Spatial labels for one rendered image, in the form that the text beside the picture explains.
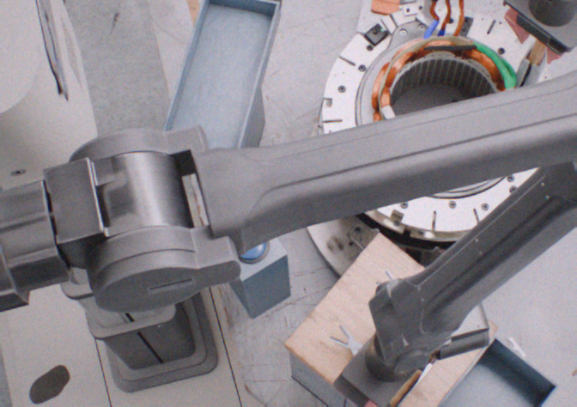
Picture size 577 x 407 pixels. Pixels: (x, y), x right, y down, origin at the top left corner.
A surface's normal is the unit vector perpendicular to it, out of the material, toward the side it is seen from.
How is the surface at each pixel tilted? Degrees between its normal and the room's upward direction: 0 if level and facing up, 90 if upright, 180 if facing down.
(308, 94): 0
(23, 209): 14
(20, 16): 0
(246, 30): 0
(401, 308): 64
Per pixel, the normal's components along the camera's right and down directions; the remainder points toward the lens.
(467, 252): -0.88, 0.05
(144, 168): 0.41, -0.47
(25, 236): 0.07, 0.01
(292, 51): -0.02, -0.31
